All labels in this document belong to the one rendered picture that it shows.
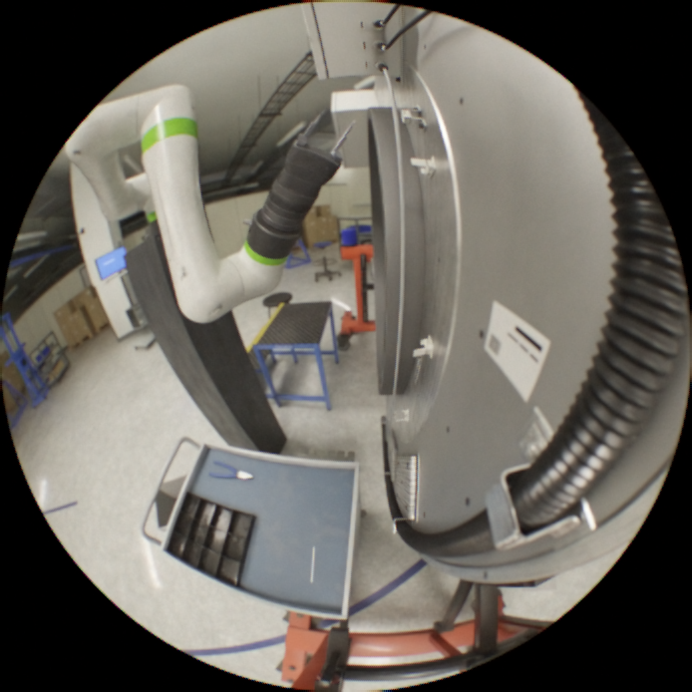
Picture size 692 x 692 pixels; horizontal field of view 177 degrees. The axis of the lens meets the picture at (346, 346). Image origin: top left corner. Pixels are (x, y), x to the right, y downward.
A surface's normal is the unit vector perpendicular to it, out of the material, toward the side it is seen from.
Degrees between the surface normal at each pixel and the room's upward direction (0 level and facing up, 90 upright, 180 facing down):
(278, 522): 0
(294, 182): 113
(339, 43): 132
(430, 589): 0
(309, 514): 0
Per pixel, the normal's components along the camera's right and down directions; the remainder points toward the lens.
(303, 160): 0.13, 0.91
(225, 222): 0.57, 0.45
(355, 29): -0.01, 0.98
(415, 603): -0.07, -0.81
